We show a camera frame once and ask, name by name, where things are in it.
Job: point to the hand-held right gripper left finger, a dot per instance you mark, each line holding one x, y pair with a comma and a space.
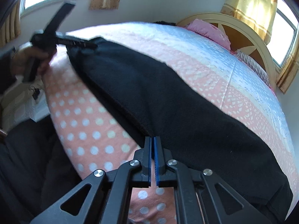
149, 161

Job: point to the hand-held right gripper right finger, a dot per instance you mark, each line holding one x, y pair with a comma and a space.
156, 165

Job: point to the person's dark trousers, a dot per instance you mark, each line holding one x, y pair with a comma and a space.
25, 168

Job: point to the person's left hand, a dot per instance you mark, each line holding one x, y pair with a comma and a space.
21, 60

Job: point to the grey patterned pillow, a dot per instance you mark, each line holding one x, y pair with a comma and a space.
254, 66

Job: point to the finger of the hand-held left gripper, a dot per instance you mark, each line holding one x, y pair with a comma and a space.
77, 42

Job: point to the cream wooden headboard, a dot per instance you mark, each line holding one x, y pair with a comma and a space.
243, 36

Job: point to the pink blue dotted quilt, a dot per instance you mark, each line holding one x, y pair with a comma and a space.
81, 121

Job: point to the dark cloth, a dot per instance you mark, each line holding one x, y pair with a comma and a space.
164, 23

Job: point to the small black clip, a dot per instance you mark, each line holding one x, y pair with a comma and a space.
35, 93

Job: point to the pink pillow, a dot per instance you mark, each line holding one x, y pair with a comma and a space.
210, 33

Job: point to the black pants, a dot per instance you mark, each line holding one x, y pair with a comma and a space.
163, 98

